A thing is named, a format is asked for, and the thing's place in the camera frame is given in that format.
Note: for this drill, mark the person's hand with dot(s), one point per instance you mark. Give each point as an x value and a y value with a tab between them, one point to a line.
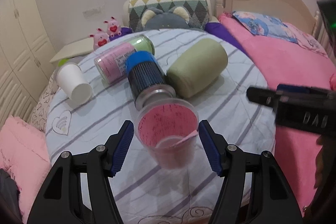
322	207

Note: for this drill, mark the right pink bunny toy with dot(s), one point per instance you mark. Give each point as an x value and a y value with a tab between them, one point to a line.
113	27

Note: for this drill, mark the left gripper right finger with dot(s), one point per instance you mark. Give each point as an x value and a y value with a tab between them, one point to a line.
254	189

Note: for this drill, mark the white paper cup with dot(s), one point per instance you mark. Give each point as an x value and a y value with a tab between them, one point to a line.
70	79

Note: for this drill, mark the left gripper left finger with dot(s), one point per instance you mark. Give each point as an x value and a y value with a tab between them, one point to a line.
77	188

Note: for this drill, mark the green foam cup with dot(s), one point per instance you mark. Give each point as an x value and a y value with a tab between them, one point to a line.
197	67

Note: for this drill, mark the blue cartoon pillow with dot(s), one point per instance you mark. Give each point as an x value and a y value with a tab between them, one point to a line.
265	25

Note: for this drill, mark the pink bunny toy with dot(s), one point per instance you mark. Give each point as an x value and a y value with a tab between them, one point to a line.
113	27
100	38

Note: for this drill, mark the grey bear plush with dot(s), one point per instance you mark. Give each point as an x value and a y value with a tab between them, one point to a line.
177	17

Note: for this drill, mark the blue black metal can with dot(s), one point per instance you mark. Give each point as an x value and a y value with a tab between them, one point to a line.
146	78

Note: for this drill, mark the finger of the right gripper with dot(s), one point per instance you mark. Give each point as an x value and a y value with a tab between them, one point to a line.
282	89
263	97

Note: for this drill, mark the cream wooden headboard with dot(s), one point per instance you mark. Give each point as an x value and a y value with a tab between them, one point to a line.
295	12

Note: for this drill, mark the pink printed pillow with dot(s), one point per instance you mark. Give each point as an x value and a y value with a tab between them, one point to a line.
307	41

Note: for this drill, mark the white striped folded quilt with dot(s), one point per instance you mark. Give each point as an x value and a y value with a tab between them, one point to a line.
144	192

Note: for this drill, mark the light pink quilt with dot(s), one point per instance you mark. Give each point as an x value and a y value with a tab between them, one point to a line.
25	158

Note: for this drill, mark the pink lined clear plastic cup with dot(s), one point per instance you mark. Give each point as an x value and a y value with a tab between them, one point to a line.
168	129

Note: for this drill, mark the pink green labelled jar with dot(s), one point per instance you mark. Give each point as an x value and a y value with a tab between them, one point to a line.
111	64

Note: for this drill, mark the left pink bunny toy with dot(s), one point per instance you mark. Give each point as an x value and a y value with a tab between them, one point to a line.
100	38

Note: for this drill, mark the cream wardrobe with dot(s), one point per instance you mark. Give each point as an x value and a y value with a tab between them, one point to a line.
26	51

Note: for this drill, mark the purple blanket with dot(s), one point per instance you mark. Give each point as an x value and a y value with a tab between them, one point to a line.
218	30

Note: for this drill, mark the white bedside table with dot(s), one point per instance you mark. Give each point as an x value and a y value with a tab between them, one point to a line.
78	48

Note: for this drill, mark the pink fleece blanket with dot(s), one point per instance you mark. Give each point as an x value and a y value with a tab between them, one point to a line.
283	62

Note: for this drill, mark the triangle pattern quilted cushion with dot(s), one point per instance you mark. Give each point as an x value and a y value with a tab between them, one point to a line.
199	10

